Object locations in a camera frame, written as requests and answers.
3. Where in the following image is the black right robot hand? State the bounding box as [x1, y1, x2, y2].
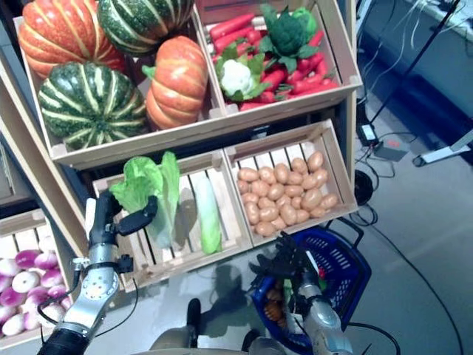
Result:
[248, 231, 315, 293]

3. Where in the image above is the black round stand base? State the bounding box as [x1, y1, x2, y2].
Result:
[353, 170, 374, 206]

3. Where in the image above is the purple white onion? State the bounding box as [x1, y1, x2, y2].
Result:
[26, 286, 49, 304]
[1, 314, 26, 337]
[39, 268, 64, 288]
[11, 271, 41, 293]
[14, 249, 41, 269]
[44, 302, 68, 322]
[35, 251, 59, 271]

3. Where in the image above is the bright green leaf lettuce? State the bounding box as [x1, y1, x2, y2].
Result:
[109, 150, 182, 249]

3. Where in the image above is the large orange pumpkin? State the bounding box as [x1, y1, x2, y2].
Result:
[17, 0, 126, 79]

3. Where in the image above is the round orange vegetable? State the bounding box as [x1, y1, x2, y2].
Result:
[264, 299, 287, 326]

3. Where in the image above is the blue plastic shopping basket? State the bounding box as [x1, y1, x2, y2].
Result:
[249, 217, 372, 354]

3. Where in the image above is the black stand pole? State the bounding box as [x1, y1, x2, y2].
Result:
[369, 0, 465, 123]

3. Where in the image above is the white cauliflower with leaves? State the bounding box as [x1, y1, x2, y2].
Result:
[214, 41, 273, 103]

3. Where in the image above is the white green napa cabbage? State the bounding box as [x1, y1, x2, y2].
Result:
[191, 176, 223, 255]

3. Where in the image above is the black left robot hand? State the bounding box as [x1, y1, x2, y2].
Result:
[85, 190, 159, 247]

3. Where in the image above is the black power adapter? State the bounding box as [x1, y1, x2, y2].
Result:
[360, 124, 380, 147]

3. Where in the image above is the light green cabbage head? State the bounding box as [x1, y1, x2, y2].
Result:
[291, 7, 319, 36]

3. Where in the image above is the dark green broccoli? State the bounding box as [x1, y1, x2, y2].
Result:
[258, 3, 321, 73]

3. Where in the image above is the grey box orange label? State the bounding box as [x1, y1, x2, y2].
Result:
[372, 138, 411, 162]

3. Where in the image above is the wooden display rack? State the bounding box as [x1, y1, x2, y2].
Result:
[0, 0, 365, 260]

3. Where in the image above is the silver left robot leg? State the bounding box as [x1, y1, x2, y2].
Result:
[150, 297, 203, 355]

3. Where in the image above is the silver right robot leg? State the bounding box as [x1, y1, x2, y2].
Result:
[242, 328, 293, 355]

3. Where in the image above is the small orange pumpkin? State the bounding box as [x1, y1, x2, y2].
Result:
[142, 35, 210, 130]

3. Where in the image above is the white standing desk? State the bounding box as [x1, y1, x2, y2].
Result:
[412, 129, 473, 167]

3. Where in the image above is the large wooden crate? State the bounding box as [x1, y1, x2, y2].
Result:
[13, 0, 228, 171]

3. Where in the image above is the silver robot leg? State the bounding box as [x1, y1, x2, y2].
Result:
[150, 297, 203, 355]
[242, 328, 293, 355]

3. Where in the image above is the green striped pumpkin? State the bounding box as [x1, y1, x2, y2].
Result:
[96, 0, 195, 57]
[37, 61, 149, 151]

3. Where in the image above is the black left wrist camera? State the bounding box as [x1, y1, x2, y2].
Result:
[118, 254, 135, 274]

